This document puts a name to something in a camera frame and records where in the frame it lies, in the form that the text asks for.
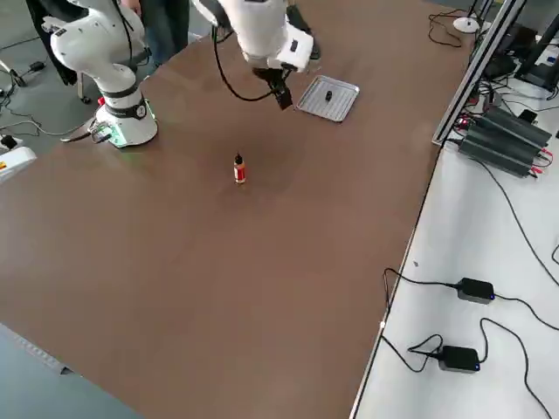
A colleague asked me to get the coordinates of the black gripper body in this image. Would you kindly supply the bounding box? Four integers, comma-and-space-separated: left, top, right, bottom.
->
252, 64, 293, 85

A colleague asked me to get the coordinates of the orange oil bottle black cap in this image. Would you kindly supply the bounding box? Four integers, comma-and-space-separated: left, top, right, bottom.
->
232, 151, 248, 186

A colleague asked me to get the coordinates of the ribbed silver metal tray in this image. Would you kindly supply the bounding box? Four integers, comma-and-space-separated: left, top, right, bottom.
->
295, 74, 362, 125

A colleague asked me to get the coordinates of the person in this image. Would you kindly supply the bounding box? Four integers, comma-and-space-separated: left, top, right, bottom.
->
120, 0, 190, 67

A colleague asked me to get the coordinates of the white desk lamp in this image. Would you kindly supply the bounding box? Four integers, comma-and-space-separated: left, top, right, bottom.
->
452, 0, 493, 34

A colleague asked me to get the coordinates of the black office chair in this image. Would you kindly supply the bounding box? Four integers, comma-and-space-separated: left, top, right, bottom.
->
24, 0, 152, 106

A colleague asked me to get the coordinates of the black power supply unit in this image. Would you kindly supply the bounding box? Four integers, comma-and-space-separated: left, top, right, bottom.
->
478, 106, 553, 150
456, 125, 545, 179

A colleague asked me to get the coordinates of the black power adapter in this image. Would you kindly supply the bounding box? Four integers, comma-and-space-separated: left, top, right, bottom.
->
437, 344, 480, 374
456, 277, 496, 305

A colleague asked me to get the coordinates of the white control box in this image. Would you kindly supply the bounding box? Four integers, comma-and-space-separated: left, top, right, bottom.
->
0, 146, 38, 185

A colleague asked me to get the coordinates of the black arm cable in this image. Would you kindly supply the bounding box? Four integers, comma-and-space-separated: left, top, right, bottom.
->
211, 24, 280, 101

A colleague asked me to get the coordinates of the black lamp cable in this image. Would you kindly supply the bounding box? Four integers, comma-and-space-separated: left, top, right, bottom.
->
426, 8, 465, 48

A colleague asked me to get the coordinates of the aluminium frame post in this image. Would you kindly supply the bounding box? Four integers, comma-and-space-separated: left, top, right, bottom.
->
431, 0, 528, 146

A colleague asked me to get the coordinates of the black adapter cable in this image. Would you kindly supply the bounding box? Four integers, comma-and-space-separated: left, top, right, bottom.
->
383, 267, 559, 332

